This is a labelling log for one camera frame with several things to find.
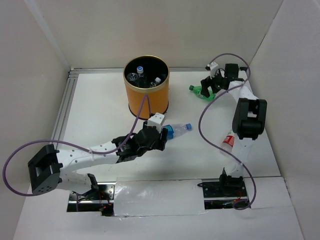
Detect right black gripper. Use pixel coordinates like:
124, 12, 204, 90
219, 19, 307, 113
200, 68, 225, 98

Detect crushed green bottle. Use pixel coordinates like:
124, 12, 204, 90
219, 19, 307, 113
188, 85, 216, 102

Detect clear bottle blue label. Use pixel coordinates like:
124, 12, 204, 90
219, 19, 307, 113
162, 123, 193, 140

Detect clear bottle white cap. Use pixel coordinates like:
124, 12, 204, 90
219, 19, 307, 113
150, 77, 162, 88

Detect clear bottle white-blue cap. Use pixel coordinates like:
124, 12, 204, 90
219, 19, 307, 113
136, 66, 147, 89

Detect clear bottle red label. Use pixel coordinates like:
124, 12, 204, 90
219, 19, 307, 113
220, 129, 235, 157

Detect large clear bottle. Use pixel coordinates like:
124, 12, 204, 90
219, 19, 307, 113
126, 72, 140, 84

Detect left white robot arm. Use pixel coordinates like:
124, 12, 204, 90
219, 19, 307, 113
27, 122, 168, 200

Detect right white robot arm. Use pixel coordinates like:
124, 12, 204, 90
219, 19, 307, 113
200, 62, 267, 196

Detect orange cylindrical bin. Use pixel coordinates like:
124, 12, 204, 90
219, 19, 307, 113
122, 55, 170, 120

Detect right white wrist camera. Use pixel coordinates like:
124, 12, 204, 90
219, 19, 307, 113
205, 61, 219, 78

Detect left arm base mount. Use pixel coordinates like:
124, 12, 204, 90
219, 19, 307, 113
67, 173, 116, 217

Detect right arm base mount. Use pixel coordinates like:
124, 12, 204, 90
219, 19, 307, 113
197, 170, 250, 210

